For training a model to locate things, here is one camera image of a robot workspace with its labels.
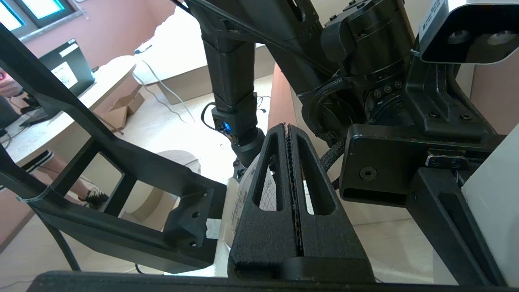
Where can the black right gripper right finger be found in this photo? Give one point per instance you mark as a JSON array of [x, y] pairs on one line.
[[328, 243]]

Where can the window with grey frame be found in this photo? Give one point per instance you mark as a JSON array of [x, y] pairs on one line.
[[40, 6]]

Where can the black metal truss frame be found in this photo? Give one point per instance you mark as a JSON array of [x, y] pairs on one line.
[[134, 162]]

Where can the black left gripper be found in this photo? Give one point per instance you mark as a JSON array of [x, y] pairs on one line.
[[377, 162]]

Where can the white printed paper label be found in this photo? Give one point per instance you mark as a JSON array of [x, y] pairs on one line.
[[239, 198]]

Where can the cardboard box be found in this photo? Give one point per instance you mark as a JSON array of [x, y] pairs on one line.
[[121, 113]]

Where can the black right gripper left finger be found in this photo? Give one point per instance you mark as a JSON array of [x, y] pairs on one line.
[[263, 243]]

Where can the blue and white door hanger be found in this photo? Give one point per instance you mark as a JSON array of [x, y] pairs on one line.
[[494, 211]]

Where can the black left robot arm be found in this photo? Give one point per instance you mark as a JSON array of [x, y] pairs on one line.
[[229, 61]]

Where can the white low platform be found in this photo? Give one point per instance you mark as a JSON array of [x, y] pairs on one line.
[[178, 52]]

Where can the black laptop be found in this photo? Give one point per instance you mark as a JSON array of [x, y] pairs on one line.
[[77, 61]]

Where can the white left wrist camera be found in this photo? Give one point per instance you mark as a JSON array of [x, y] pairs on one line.
[[470, 36]]

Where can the black white sneaker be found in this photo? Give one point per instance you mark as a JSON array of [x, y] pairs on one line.
[[95, 196]]

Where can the white desk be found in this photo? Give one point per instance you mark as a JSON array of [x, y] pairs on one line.
[[101, 77]]

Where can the person bare leg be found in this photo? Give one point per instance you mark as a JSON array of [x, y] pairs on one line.
[[61, 170]]

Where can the round beige base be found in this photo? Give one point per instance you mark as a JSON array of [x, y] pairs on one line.
[[178, 158]]

